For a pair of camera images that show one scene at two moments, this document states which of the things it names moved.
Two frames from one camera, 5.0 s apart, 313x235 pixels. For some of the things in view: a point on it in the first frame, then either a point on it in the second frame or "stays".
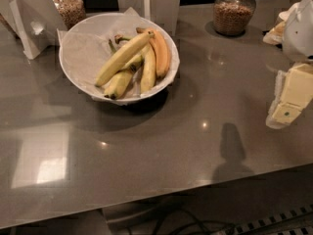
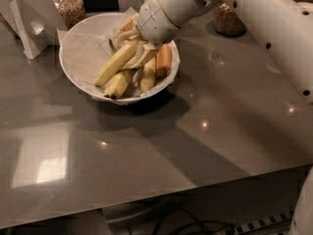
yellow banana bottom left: (118, 83) stays
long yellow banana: (123, 55) stays
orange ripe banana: (161, 49) stays
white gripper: (299, 33) → (154, 23)
